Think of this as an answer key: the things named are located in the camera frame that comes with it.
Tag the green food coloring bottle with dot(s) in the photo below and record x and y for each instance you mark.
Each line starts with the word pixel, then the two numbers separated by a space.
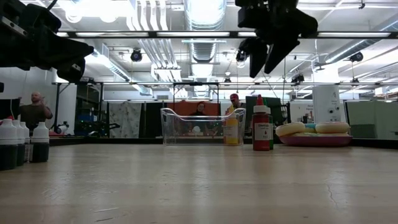
pixel 271 133

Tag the black ceiling spotlight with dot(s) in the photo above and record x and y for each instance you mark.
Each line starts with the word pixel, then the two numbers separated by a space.
pixel 297 78
pixel 136 55
pixel 356 56

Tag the silver ventilation duct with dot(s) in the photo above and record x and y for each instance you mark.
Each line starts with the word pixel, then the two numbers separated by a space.
pixel 205 15

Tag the white square column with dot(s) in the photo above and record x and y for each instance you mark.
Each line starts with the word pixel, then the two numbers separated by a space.
pixel 326 102

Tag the grey marbled curtain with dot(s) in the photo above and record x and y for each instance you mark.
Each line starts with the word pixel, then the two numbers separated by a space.
pixel 124 119

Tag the black screen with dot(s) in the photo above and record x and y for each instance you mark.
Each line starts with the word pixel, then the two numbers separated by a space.
pixel 9 109

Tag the pale green partition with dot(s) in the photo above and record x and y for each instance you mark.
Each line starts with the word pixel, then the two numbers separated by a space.
pixel 373 121

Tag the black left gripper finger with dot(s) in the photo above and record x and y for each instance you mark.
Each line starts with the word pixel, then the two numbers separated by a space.
pixel 53 46
pixel 71 68

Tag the red food coloring bottle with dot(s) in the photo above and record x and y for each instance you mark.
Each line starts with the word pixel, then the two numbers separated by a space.
pixel 260 137

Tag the small white-capped dropper bottle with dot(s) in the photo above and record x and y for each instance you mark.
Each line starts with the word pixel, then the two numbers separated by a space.
pixel 40 146
pixel 27 137
pixel 21 146
pixel 7 146

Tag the black overhead camera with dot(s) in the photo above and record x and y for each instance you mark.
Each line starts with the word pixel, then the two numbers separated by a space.
pixel 241 55

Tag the yellow food coloring bottle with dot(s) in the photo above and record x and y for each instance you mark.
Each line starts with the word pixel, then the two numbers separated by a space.
pixel 231 133

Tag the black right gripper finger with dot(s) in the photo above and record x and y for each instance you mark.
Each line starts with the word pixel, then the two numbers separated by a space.
pixel 257 56
pixel 280 53

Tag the blue frosted donut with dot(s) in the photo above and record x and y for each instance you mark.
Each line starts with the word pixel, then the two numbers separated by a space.
pixel 310 127

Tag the orange partition panel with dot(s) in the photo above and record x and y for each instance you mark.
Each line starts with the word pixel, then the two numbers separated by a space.
pixel 180 109

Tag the black monitor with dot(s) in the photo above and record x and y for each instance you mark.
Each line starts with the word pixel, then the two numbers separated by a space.
pixel 273 109

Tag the black aluminium rig frame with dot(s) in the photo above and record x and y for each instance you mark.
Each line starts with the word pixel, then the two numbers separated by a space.
pixel 152 35

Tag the black background rig frame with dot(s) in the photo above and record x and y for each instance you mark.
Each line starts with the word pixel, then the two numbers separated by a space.
pixel 57 105

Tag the person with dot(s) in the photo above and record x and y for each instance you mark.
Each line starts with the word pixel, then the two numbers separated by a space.
pixel 234 99
pixel 200 109
pixel 34 115

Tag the clear plastic bin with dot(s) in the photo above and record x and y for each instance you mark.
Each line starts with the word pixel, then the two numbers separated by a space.
pixel 169 130

